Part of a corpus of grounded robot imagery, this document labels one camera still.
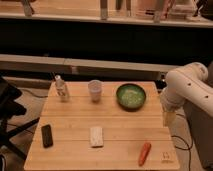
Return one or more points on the clear plastic water bottle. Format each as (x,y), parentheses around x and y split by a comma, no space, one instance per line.
(61,88)

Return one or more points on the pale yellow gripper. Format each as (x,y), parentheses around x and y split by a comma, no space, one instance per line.
(168,118)

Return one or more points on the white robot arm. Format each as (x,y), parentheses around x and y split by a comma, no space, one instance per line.
(186,83)

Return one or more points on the white sponge block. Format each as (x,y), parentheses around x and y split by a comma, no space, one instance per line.
(96,137)

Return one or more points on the black smartphone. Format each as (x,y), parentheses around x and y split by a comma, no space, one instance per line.
(47,136)

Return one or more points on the green bowl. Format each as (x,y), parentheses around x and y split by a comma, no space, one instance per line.
(130,96)

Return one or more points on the black chair base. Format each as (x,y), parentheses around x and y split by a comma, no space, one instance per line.
(9,108)

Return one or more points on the translucent plastic cup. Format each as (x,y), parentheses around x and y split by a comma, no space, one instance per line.
(95,90)

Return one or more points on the orange carrot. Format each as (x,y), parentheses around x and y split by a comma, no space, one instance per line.
(144,153)

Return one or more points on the long grey bench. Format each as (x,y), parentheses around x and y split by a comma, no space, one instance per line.
(113,69)

